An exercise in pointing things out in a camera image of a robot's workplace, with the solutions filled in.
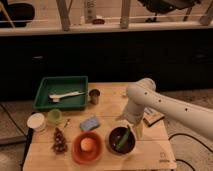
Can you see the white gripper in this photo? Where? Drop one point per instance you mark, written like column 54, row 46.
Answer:
column 133, row 113

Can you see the green pepper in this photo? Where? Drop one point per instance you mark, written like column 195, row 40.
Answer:
column 123, row 139

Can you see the small packet under arm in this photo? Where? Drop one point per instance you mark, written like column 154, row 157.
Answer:
column 151, row 117

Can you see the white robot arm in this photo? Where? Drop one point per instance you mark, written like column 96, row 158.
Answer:
column 142, row 94

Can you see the dark purple bowl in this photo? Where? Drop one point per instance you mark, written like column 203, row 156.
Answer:
column 114, row 137

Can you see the orange bowl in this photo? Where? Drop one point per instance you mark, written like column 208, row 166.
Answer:
column 87, row 157

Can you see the blue sponge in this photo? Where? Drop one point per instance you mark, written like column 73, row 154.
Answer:
column 89, row 124

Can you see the orange ball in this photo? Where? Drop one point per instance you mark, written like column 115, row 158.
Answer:
column 86, row 144

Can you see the metal cup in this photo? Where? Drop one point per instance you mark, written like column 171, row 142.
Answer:
column 94, row 96

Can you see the small metal spoon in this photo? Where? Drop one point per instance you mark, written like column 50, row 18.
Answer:
column 66, row 123

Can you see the green tray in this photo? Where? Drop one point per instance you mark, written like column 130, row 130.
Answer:
column 62, row 85

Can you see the bunch of dark grapes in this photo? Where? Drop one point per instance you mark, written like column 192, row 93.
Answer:
column 59, row 146

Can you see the green plastic cup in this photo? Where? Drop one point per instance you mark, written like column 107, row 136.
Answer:
column 54, row 116

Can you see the white plastic utensil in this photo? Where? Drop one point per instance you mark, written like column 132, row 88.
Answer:
column 58, row 97

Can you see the white cup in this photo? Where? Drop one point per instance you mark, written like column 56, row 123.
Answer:
column 37, row 122

